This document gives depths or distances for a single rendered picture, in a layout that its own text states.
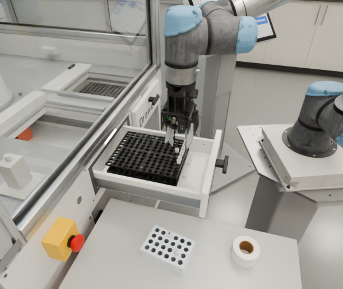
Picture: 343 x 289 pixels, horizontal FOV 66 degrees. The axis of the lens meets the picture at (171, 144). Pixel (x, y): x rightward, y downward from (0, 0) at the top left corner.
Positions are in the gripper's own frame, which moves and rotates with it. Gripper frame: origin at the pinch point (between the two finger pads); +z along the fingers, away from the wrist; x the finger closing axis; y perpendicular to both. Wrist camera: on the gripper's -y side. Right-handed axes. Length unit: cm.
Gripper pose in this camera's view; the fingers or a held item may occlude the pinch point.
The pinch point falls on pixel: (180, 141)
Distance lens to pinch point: 76.2
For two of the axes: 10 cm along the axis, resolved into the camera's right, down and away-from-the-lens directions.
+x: 9.7, 1.7, -2.0
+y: -2.6, 6.1, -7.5
